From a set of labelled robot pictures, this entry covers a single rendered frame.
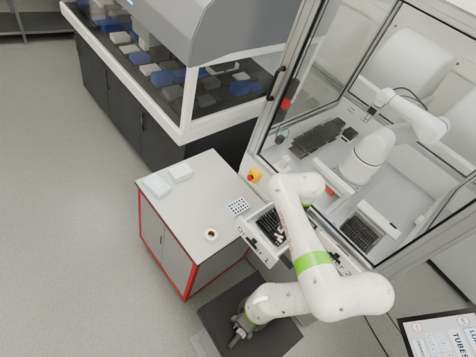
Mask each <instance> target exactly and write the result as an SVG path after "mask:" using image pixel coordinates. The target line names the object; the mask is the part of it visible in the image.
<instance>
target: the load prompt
mask: <svg viewBox="0 0 476 357"><path fill-rule="evenodd" d="M463 331H464V332H465V335H466V337H467V340H468V341H469V343H470V346H471V348H472V350H473V352H474V355H475V357H476V327H468V328H463Z"/></svg>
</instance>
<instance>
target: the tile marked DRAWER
mask: <svg viewBox="0 0 476 357"><path fill-rule="evenodd" d="M411 340H412V344H413V347H414V350H415V352H416V356H417V357H430V355H429V351H428V349H427V347H426V343H425V341H424V338H420V339H411Z"/></svg>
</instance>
